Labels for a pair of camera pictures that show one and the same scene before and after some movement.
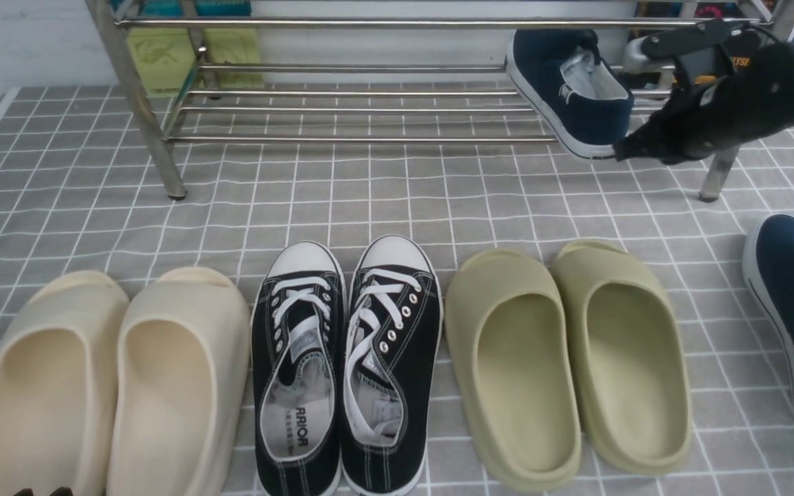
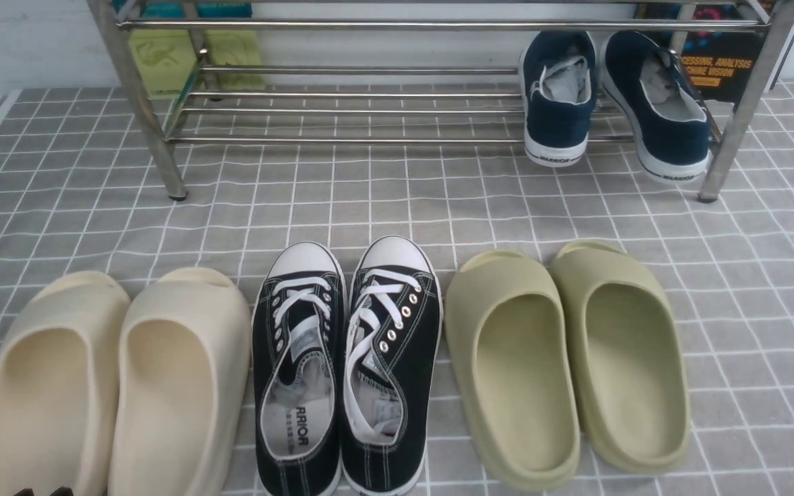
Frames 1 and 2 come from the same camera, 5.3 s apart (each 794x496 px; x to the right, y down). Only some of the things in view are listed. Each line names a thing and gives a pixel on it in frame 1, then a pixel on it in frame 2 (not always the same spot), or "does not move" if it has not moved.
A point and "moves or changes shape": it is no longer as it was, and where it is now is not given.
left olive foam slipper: [515, 346] does not move
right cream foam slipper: [183, 348] does not move
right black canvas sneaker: [391, 356] does not move
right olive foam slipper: [627, 359] does not move
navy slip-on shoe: [792, 268] -> [668, 120]
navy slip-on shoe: [582, 104] moves or changes shape
